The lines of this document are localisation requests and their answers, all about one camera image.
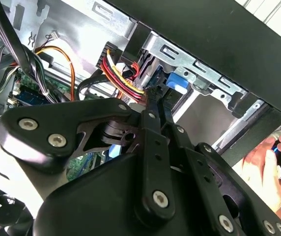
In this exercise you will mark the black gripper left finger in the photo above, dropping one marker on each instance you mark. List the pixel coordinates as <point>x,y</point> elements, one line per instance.
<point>32,137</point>

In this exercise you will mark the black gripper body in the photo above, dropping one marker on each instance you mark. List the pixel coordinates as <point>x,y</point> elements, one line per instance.
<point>93,201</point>

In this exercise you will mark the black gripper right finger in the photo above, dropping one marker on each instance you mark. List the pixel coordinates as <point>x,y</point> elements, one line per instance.
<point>204,172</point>

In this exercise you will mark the hard disk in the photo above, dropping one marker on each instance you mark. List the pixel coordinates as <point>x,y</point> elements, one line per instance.
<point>177,82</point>

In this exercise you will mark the person hand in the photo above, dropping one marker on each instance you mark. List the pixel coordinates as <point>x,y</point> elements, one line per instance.
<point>261,172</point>

